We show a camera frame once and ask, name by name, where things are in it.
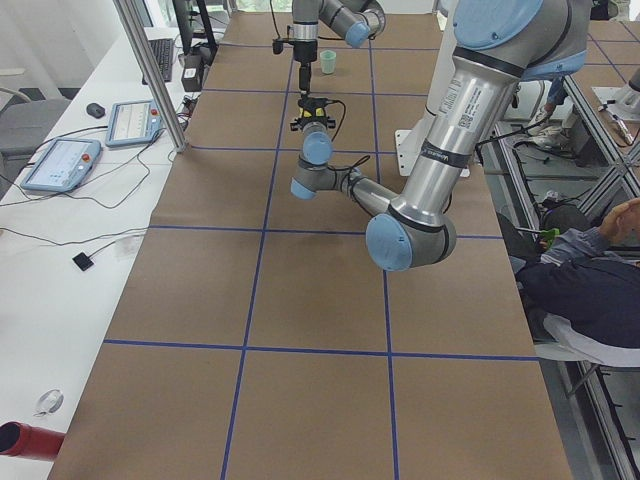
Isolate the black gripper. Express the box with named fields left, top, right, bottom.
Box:
left=292, top=40, right=318, bottom=97
left=291, top=97, right=336, bottom=131

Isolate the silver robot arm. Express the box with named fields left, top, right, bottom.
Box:
left=289, top=1, right=591, bottom=271
left=291, top=0, right=386, bottom=64

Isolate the green cup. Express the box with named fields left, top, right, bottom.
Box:
left=320, top=50, right=337, bottom=75

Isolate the black power adapter box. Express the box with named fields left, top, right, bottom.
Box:
left=181, top=55, right=203, bottom=92

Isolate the black keyboard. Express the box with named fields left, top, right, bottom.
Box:
left=148, top=38, right=174, bottom=83

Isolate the far blue teach pendant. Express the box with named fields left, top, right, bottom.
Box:
left=105, top=100, right=163, bottom=148

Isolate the blue teach pendant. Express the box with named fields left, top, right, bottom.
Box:
left=105, top=100, right=163, bottom=148
left=20, top=137, right=102, bottom=193

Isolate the black computer mouse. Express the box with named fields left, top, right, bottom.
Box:
left=86, top=102, right=106, bottom=119

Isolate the near blue teach pendant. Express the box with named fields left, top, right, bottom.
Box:
left=20, top=137, right=102, bottom=193

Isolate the small black square pad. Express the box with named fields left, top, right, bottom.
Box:
left=72, top=252, right=94, bottom=271

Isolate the seated person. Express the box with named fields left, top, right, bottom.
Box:
left=499, top=199, right=639, bottom=367

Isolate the clear tape roll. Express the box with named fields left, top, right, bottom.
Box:
left=34, top=389, right=64, bottom=417

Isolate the red cylinder tube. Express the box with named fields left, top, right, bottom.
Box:
left=1, top=421, right=65, bottom=461

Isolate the aluminium frame post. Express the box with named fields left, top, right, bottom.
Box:
left=113, top=0, right=187, bottom=153

